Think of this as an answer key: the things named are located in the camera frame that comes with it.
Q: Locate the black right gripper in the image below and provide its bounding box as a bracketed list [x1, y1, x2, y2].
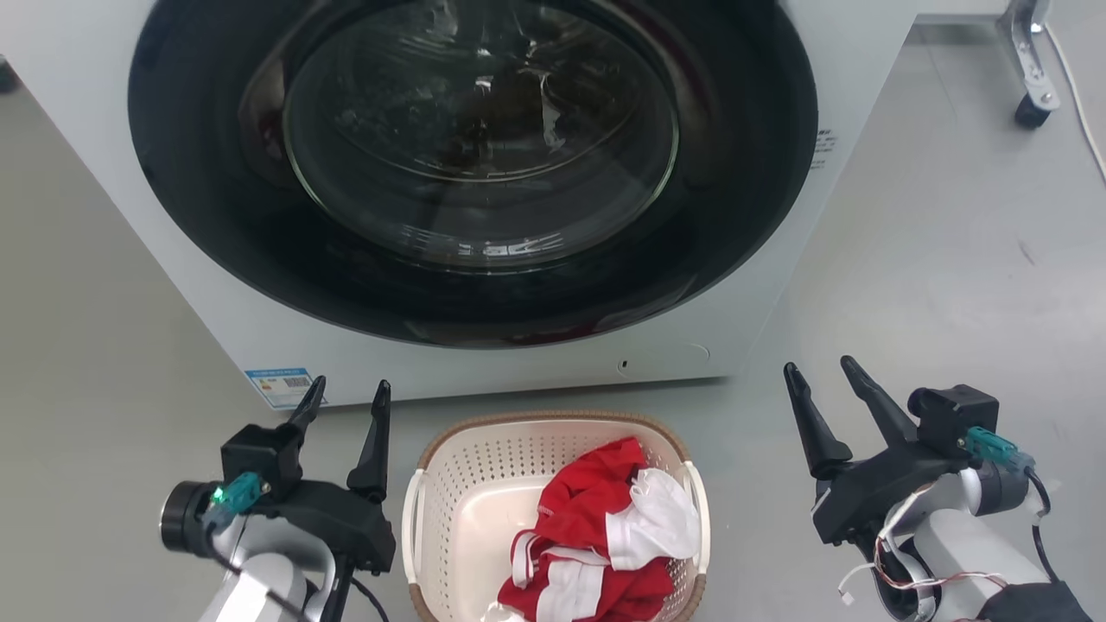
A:
[784, 356, 973, 545]

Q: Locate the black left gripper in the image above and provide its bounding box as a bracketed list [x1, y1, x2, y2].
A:
[268, 376, 397, 575]

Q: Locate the cream perforated laundry basket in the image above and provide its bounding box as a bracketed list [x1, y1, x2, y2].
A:
[402, 411, 711, 622]

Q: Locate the blue energy label sticker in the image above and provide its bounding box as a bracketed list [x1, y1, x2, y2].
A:
[245, 367, 316, 409]

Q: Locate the white crumpled garment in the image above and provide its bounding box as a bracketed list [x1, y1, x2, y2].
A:
[605, 468, 701, 571]

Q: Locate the red and white garment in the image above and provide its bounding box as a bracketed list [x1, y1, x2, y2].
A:
[497, 437, 677, 622]

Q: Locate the black round washer door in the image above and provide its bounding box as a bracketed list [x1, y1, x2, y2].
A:
[128, 0, 819, 349]

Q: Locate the white front-load washing machine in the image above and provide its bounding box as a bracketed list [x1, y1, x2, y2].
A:
[0, 0, 921, 409]

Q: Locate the grey metal stand leg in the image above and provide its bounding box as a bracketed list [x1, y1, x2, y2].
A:
[994, 0, 1062, 113]

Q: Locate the white board panel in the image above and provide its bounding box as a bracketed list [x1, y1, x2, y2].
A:
[916, 0, 1012, 25]

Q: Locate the teal left camera connector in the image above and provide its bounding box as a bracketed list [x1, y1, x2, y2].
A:
[203, 473, 264, 530]

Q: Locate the teal camera connector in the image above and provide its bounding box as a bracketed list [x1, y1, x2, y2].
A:
[203, 473, 264, 530]
[959, 426, 1035, 472]

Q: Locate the teal right camera connector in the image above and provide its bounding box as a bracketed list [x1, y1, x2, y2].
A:
[959, 426, 1035, 472]

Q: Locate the white floor cable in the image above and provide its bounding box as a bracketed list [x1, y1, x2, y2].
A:
[1044, 24, 1106, 182]

